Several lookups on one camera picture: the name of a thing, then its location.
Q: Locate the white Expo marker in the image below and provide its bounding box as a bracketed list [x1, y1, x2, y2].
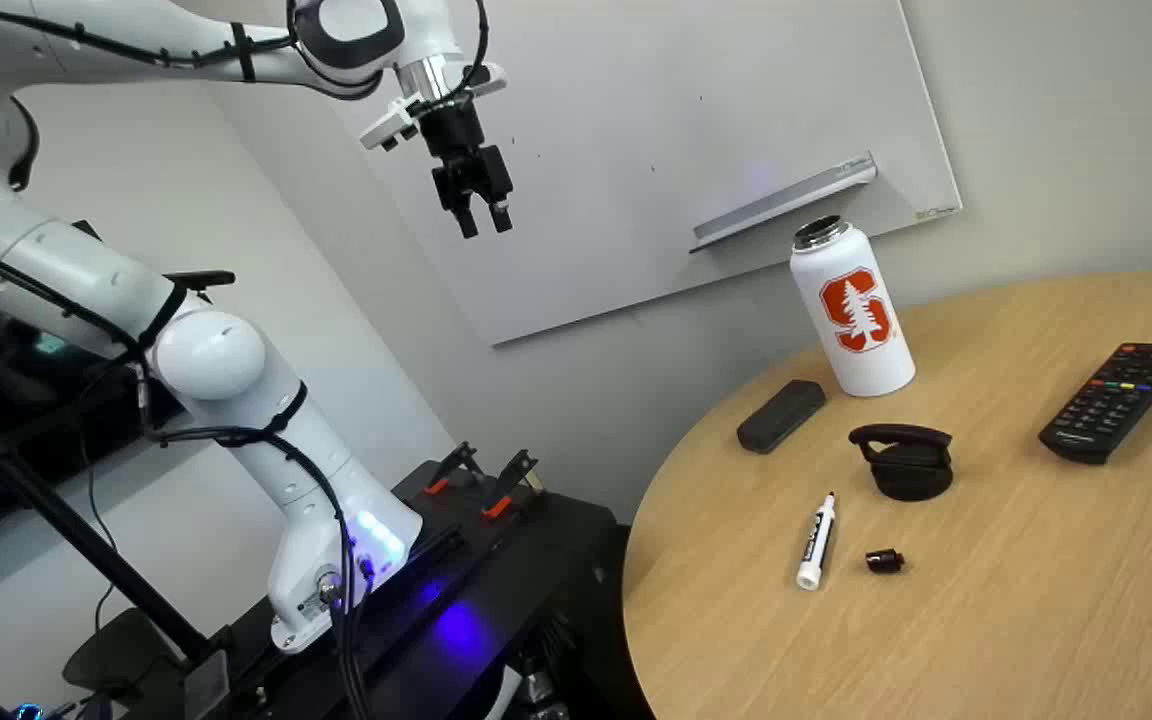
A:
[791, 486, 845, 594]

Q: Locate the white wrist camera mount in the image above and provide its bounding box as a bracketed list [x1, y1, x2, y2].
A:
[359, 59, 509, 155]

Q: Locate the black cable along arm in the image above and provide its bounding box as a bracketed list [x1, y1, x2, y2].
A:
[0, 221, 380, 720]

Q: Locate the black clamp with orange handle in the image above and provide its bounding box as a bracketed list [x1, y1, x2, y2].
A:
[421, 440, 485, 504]
[473, 446, 541, 522]

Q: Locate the grey whiteboard tray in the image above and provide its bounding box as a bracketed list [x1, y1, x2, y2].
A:
[684, 152, 883, 259]

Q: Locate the black remote control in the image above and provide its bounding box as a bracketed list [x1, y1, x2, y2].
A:
[1035, 340, 1152, 466]

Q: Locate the black slanted stand pole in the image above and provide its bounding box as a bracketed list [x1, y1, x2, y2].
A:
[0, 376, 223, 670]

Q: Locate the white whiteboard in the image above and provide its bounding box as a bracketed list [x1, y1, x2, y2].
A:
[326, 0, 967, 350]

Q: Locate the white bottle with red logo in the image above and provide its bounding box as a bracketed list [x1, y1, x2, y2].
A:
[786, 210, 921, 403]

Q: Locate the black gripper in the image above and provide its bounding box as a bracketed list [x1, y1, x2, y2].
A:
[414, 99, 516, 245]

